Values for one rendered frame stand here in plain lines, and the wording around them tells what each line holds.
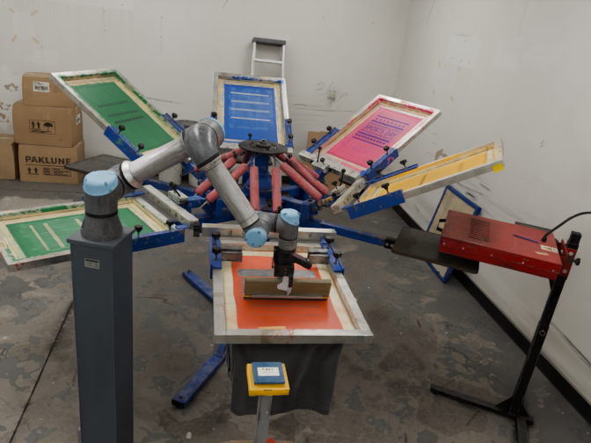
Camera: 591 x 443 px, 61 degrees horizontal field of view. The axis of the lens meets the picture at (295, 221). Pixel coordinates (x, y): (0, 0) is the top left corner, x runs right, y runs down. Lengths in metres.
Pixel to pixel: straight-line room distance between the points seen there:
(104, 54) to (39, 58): 0.69
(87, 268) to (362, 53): 5.03
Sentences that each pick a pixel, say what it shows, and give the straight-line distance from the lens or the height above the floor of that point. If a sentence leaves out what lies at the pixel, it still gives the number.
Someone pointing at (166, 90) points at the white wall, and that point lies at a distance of 6.31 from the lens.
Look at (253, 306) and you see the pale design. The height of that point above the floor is 0.95.
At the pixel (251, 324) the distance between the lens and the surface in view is 1.96.
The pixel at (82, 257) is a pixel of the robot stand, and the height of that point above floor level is 1.13.
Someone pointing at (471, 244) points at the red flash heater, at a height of 1.10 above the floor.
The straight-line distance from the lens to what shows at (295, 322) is 2.00.
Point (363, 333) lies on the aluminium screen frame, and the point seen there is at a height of 0.99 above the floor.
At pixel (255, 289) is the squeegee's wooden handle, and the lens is 2.08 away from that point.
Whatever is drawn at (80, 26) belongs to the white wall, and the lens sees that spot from 6.37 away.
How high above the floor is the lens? 2.05
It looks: 22 degrees down
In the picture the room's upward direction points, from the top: 7 degrees clockwise
